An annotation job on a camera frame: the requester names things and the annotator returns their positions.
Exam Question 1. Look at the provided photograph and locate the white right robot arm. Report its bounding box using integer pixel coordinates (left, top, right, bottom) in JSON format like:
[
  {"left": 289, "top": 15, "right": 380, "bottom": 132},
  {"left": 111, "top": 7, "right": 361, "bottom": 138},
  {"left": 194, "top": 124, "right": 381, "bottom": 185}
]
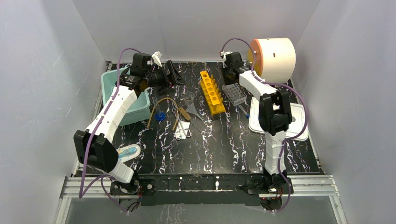
[{"left": 220, "top": 51, "right": 292, "bottom": 193}]

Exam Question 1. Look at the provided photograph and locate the clear plastic funnel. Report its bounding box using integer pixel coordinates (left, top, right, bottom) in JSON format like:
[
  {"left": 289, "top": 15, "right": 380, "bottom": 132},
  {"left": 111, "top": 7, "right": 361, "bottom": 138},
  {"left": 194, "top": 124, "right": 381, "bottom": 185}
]
[{"left": 186, "top": 104, "right": 204, "bottom": 122}]

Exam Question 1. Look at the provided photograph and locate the white plastic bin lid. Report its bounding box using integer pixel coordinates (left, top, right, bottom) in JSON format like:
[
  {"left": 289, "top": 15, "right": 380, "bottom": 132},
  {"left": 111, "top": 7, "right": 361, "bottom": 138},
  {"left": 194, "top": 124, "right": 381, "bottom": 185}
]
[{"left": 248, "top": 97, "right": 305, "bottom": 138}]

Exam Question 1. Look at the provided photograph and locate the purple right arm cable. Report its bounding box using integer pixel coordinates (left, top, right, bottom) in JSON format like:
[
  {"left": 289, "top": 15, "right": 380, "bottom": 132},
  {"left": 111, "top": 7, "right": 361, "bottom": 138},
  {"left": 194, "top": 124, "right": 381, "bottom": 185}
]
[{"left": 220, "top": 37, "right": 309, "bottom": 213}]

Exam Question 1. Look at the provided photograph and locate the yellow test tube rack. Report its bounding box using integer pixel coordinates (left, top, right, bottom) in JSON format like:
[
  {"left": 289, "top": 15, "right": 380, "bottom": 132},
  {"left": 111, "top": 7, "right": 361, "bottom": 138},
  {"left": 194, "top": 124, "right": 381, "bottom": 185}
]
[{"left": 200, "top": 70, "right": 226, "bottom": 115}]

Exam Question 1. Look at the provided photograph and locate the cream cylindrical drum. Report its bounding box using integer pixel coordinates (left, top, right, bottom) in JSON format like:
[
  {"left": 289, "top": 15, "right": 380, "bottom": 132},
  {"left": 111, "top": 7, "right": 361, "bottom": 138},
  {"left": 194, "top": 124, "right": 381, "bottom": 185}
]
[{"left": 247, "top": 38, "right": 296, "bottom": 84}]

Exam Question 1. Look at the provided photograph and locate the aluminium frame rail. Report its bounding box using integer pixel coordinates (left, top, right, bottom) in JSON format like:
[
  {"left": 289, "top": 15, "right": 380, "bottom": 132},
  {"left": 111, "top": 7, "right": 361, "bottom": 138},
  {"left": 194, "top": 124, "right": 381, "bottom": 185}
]
[{"left": 60, "top": 174, "right": 339, "bottom": 198}]

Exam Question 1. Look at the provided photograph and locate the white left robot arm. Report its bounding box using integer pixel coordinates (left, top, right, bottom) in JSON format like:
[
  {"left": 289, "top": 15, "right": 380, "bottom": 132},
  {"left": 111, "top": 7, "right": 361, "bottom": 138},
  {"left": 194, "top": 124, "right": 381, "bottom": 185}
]
[{"left": 73, "top": 51, "right": 185, "bottom": 194}]

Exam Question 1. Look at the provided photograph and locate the brown rubber tubing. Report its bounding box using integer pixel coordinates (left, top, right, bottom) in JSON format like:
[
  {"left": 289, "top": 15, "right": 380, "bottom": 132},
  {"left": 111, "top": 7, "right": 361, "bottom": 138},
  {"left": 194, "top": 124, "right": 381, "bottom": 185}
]
[{"left": 146, "top": 97, "right": 179, "bottom": 130}]

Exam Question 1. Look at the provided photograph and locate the blue round cap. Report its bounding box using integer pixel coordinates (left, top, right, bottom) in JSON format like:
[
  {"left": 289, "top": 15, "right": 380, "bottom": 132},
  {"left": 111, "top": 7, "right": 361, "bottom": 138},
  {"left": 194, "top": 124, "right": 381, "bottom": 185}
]
[{"left": 155, "top": 112, "right": 166, "bottom": 122}]

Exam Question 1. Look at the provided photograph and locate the clear acrylic tube rack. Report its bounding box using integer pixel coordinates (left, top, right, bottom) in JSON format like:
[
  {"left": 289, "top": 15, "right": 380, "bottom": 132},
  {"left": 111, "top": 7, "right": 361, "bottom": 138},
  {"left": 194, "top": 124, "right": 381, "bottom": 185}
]
[{"left": 222, "top": 83, "right": 247, "bottom": 106}]

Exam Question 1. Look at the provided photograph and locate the packaged blue pipette bulb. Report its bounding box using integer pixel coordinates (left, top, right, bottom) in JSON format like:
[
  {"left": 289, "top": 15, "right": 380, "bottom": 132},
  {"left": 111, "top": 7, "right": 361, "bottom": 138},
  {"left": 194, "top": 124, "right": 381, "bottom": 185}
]
[{"left": 117, "top": 144, "right": 141, "bottom": 163}]

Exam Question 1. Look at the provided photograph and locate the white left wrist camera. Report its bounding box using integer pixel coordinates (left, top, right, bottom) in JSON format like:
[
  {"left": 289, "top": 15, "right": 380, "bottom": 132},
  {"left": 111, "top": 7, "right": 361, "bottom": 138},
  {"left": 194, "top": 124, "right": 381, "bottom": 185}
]
[{"left": 151, "top": 51, "right": 162, "bottom": 67}]

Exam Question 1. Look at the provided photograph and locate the teal plastic bin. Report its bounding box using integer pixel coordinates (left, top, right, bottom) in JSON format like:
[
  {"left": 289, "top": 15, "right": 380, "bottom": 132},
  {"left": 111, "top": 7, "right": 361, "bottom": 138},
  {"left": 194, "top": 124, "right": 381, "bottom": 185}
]
[{"left": 101, "top": 64, "right": 150, "bottom": 126}]

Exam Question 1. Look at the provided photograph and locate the clear glass beaker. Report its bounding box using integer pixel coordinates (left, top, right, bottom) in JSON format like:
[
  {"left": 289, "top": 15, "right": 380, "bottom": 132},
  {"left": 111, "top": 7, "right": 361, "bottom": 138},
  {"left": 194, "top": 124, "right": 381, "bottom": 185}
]
[{"left": 183, "top": 91, "right": 195, "bottom": 106}]

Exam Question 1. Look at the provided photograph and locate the brown test tube brush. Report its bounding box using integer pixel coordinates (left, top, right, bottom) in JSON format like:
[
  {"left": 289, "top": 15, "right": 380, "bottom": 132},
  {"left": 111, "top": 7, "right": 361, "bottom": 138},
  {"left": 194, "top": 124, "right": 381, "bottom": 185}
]
[{"left": 179, "top": 107, "right": 191, "bottom": 121}]

